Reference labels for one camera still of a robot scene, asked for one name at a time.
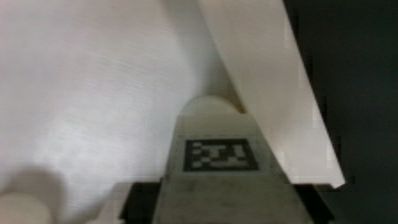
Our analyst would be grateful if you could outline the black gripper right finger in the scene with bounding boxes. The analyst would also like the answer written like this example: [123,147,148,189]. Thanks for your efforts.
[295,184,334,224]

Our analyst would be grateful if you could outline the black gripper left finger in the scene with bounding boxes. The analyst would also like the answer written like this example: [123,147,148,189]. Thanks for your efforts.
[87,181,166,224]

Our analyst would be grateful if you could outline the white table leg with tag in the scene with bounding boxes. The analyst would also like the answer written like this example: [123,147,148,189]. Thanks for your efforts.
[153,96,315,224]

